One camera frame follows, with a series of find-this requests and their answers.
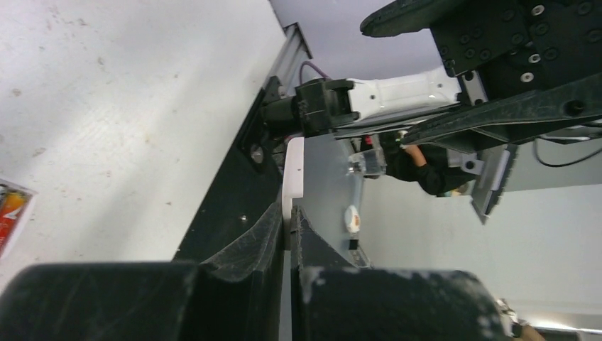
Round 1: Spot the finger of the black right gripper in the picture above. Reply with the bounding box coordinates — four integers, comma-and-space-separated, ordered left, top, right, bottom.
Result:
360, 0, 467, 38
400, 73, 601, 153

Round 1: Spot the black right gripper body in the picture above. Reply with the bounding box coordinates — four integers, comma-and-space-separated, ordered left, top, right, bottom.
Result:
430, 1, 601, 100

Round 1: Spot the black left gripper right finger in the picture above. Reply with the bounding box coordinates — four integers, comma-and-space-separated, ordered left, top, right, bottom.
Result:
291, 206, 508, 340

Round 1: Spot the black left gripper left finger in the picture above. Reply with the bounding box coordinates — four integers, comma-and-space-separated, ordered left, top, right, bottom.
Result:
1, 203, 283, 340

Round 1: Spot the red orange battery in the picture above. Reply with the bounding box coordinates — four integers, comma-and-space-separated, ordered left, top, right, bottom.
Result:
1, 191, 28, 247

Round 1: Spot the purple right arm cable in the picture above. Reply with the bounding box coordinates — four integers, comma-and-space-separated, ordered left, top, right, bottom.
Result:
299, 60, 331, 86

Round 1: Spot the aluminium rail right edge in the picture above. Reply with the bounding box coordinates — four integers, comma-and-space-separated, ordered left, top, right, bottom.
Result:
262, 22, 313, 94

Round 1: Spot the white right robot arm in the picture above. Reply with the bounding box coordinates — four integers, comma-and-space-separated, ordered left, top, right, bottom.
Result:
259, 1, 601, 153

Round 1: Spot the white battery cover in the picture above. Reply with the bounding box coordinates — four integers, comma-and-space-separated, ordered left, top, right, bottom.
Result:
281, 137, 305, 251

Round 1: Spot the white remote control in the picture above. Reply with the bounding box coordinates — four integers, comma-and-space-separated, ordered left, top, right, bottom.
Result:
1, 178, 38, 260

